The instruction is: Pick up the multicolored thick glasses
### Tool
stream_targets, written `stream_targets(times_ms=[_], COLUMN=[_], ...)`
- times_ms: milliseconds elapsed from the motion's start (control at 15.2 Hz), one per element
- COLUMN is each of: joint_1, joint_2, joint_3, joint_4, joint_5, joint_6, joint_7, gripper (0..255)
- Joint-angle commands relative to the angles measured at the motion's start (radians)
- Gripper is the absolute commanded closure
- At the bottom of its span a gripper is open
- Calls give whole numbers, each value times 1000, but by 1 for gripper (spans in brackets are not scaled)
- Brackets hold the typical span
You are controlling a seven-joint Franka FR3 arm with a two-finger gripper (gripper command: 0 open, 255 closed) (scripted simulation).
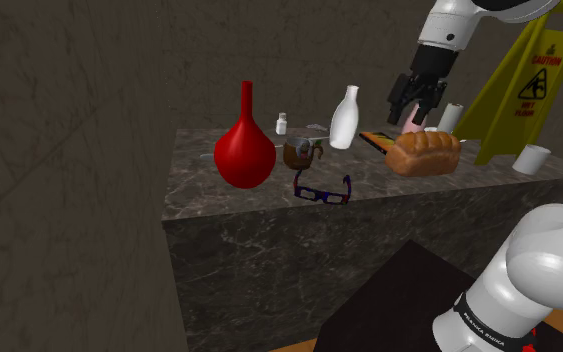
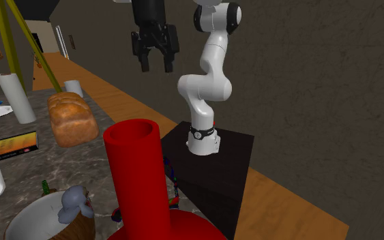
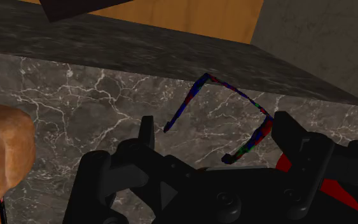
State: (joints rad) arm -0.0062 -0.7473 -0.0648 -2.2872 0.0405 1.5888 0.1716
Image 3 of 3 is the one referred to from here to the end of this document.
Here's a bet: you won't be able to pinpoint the red flat object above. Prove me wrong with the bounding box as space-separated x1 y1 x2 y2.
274 153 358 223

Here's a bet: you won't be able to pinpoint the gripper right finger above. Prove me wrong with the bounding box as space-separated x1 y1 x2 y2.
271 111 358 220

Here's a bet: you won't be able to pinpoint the multicoloured glasses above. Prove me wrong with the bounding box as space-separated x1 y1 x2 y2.
163 73 275 165

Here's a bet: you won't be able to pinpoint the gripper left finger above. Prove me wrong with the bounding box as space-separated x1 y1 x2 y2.
62 115 168 224

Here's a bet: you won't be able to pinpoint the brown bread loaf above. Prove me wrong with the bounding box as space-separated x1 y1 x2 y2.
0 102 37 210

